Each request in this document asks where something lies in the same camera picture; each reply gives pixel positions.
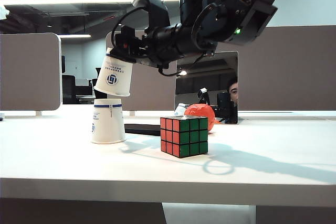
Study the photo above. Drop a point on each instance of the white paper cup blue logo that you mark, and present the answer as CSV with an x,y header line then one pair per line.
x,y
115,77
107,127

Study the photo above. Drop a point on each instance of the silver framed standing mirror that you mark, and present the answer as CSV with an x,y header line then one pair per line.
x,y
202,79

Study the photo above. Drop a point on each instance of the short ceiling light strip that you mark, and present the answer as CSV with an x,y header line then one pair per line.
x,y
76,36

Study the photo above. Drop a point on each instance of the small grey object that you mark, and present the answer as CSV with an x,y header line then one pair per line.
x,y
1,117

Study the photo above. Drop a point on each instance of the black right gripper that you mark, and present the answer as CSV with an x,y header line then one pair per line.
x,y
162,43

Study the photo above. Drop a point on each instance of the white partition foot bracket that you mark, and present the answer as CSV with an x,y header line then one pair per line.
x,y
39,113
132,113

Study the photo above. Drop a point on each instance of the Rubik's cube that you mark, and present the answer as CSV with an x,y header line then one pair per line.
x,y
183,137

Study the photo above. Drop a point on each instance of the long brown desk partition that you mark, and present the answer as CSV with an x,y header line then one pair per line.
x,y
288,72

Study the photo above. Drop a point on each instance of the short brown desk partition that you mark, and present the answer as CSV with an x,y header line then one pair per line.
x,y
29,72

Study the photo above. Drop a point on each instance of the black flat phone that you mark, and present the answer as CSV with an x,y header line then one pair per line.
x,y
141,129

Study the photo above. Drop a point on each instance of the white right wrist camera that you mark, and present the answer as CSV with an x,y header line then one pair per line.
x,y
155,9

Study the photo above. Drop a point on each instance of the long ceiling light strip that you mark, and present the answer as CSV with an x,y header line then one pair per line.
x,y
65,0

